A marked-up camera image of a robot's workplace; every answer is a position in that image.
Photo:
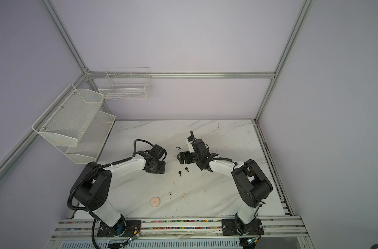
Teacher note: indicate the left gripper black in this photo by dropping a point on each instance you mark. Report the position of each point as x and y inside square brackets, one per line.
[162, 169]

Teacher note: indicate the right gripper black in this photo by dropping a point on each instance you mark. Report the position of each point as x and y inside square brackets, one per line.
[184, 155]

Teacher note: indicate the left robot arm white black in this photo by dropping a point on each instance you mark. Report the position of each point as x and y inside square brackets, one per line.
[90, 192]

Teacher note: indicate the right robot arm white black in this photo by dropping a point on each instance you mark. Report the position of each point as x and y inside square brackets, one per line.
[251, 182]

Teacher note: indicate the pink round charging case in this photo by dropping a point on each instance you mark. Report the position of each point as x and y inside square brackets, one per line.
[155, 202]

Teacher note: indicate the white mesh shelf lower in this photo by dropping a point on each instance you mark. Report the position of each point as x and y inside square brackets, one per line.
[93, 140]

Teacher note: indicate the white mesh shelf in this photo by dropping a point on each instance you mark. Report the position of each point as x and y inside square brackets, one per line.
[64, 123]
[93, 140]

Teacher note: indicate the white mesh shelf upper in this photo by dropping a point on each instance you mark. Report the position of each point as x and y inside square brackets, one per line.
[64, 123]

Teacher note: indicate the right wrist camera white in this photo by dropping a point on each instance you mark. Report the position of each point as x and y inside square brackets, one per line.
[190, 146]

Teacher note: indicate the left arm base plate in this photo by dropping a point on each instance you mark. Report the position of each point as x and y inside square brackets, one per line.
[124, 229]

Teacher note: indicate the white wire basket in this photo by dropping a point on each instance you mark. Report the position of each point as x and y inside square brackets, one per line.
[126, 83]

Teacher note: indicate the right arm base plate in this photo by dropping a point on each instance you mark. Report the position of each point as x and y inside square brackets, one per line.
[235, 227]

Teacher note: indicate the aluminium mounting rail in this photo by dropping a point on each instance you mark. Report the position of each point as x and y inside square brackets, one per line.
[185, 228]

